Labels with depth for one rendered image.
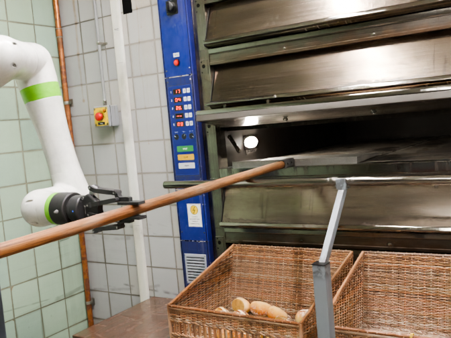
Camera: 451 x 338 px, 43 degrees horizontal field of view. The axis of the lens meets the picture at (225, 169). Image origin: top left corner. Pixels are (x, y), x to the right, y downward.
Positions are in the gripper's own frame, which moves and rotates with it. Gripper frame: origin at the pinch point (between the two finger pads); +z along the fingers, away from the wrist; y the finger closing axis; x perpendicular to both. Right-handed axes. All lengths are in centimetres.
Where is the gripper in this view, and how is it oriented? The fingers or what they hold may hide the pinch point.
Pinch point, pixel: (132, 209)
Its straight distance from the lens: 147.7
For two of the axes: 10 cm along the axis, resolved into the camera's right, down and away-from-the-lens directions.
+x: -5.2, 1.1, -8.5
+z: 8.5, -0.2, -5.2
